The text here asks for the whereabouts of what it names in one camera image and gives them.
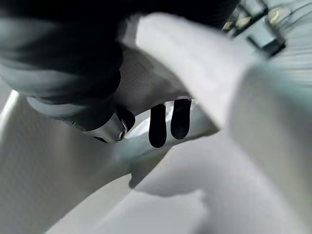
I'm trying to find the white slipper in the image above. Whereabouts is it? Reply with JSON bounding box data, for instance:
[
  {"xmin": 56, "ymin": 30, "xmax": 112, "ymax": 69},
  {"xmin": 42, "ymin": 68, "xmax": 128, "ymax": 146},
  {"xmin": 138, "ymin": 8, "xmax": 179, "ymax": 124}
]
[
  {"xmin": 0, "ymin": 92, "xmax": 247, "ymax": 234},
  {"xmin": 116, "ymin": 11, "xmax": 312, "ymax": 234}
]

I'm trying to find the black frame shoe rack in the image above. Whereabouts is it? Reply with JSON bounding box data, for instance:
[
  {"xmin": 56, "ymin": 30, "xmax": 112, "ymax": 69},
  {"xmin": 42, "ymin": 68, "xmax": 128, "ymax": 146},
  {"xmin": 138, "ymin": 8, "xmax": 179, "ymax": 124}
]
[{"xmin": 221, "ymin": 0, "xmax": 288, "ymax": 59}]

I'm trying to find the right robot hand black cloth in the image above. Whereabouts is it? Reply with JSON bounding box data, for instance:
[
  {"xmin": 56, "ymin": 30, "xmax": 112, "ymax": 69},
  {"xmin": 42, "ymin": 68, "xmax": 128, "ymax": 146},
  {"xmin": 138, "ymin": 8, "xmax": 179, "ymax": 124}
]
[{"xmin": 0, "ymin": 0, "xmax": 241, "ymax": 149}]

